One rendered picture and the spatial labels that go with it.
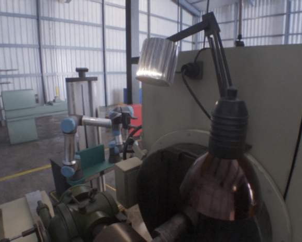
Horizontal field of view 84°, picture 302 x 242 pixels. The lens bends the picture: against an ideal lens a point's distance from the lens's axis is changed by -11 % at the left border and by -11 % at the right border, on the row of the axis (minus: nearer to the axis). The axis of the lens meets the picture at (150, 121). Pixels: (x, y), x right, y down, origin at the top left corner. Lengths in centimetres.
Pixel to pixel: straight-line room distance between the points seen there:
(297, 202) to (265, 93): 31
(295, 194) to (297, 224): 9
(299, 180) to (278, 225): 15
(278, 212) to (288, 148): 19
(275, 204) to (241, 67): 40
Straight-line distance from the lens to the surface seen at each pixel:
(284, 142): 59
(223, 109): 29
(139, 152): 91
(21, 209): 197
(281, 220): 66
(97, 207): 84
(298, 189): 63
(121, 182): 103
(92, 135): 216
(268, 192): 62
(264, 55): 58
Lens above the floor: 180
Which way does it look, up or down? 14 degrees down
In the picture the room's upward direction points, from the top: straight up
